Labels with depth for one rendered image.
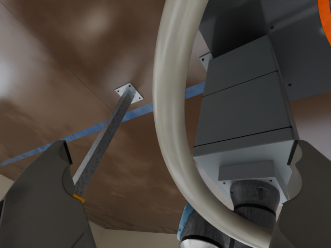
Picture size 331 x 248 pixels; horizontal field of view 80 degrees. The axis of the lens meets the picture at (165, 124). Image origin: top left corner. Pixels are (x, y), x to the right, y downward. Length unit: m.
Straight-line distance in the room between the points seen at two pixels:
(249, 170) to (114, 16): 1.29
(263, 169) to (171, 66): 0.75
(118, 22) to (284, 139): 1.28
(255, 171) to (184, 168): 0.68
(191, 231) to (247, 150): 0.36
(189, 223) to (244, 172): 0.30
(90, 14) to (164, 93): 1.53
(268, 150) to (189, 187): 0.63
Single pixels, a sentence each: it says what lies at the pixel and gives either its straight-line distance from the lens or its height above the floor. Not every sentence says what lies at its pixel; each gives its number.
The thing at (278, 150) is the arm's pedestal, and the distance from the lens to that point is 0.84.
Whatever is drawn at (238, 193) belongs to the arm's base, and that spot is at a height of 0.97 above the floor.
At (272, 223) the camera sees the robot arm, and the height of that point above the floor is 1.06.
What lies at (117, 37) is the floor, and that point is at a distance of 1.65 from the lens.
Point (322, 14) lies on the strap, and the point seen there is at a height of 0.02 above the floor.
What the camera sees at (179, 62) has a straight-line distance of 0.16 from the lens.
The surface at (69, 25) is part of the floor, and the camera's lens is 1.82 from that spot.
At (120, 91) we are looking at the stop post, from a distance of 1.93.
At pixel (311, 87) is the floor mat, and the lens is 1.75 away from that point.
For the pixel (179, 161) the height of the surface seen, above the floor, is 1.24.
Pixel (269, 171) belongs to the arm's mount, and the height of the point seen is 0.90.
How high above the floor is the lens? 1.35
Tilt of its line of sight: 41 degrees down
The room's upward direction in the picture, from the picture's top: 162 degrees counter-clockwise
